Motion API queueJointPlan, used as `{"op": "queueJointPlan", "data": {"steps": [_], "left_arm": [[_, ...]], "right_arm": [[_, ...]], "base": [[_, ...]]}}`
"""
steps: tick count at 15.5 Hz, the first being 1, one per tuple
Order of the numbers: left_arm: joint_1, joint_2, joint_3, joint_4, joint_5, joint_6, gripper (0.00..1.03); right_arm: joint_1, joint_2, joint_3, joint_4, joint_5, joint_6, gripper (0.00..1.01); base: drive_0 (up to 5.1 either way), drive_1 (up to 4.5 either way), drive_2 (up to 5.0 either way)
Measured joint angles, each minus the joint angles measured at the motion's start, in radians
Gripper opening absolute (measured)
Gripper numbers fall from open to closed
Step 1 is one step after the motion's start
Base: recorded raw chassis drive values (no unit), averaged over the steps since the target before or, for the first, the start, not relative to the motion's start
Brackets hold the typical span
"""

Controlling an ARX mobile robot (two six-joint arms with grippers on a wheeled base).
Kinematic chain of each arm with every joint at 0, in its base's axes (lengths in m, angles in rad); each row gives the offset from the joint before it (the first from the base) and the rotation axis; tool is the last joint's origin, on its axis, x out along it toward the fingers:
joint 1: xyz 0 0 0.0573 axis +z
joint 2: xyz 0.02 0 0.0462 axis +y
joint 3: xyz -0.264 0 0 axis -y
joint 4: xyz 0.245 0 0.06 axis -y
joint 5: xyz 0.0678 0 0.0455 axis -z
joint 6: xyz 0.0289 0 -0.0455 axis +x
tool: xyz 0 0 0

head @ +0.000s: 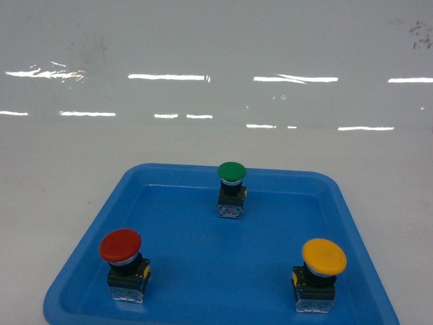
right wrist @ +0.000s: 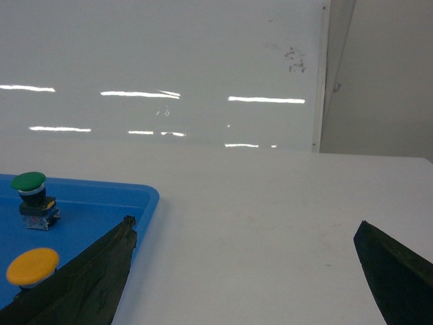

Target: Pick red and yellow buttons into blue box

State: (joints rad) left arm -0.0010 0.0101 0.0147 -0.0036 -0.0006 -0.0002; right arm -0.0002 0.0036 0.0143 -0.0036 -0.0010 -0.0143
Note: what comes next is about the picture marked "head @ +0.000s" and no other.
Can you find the red mushroom push button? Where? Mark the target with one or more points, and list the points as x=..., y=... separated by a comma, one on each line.
x=129, y=271

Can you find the yellow mushroom push button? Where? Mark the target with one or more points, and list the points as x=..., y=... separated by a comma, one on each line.
x=313, y=282

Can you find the green mushroom push button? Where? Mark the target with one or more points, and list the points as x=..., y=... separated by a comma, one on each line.
x=232, y=193

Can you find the blue plastic tray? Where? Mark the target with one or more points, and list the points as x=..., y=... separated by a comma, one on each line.
x=212, y=270

